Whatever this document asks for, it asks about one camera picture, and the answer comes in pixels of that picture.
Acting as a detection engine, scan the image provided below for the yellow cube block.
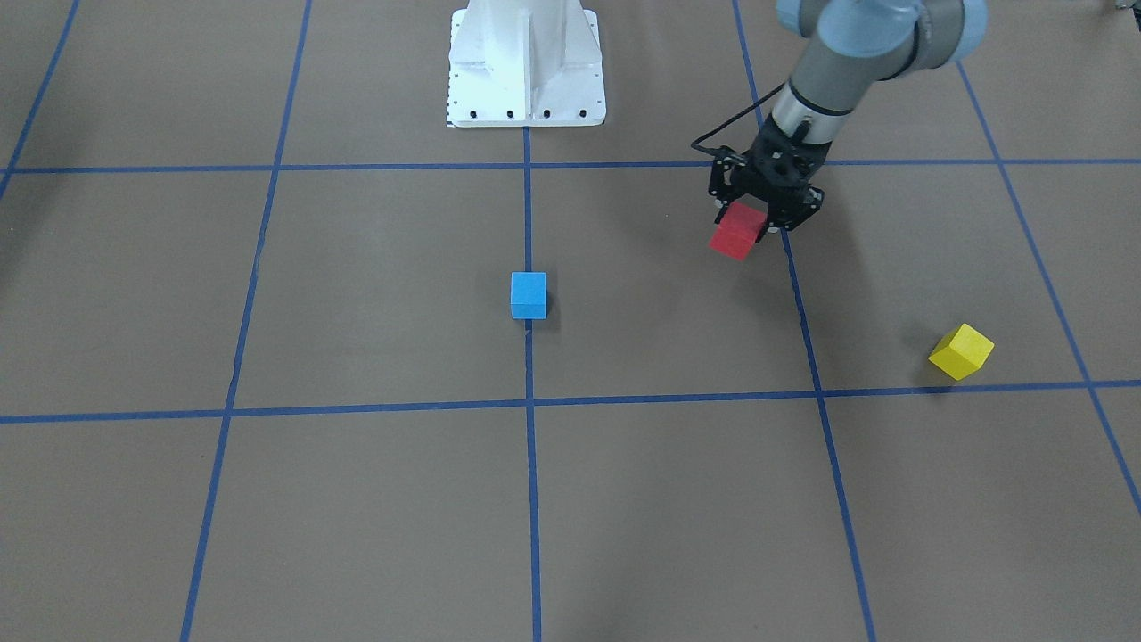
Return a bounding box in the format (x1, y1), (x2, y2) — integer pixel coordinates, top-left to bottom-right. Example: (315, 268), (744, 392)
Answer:
(928, 324), (995, 382)

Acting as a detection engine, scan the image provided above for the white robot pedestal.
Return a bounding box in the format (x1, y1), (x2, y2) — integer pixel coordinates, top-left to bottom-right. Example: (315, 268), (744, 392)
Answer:
(446, 1), (607, 128)

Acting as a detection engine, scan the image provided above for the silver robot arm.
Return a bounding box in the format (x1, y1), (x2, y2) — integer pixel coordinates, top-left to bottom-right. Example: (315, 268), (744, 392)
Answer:
(709, 1), (988, 241)

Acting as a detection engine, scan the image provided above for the red cube block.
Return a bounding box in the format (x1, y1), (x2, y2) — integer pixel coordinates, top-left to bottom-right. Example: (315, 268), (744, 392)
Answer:
(709, 201), (768, 261)

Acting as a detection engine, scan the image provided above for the blue cube block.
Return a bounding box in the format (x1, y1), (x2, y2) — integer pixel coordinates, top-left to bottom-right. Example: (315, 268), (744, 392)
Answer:
(509, 271), (547, 320)

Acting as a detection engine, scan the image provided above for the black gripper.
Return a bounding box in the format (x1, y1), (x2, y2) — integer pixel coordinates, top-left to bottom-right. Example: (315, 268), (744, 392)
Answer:
(709, 120), (832, 243)

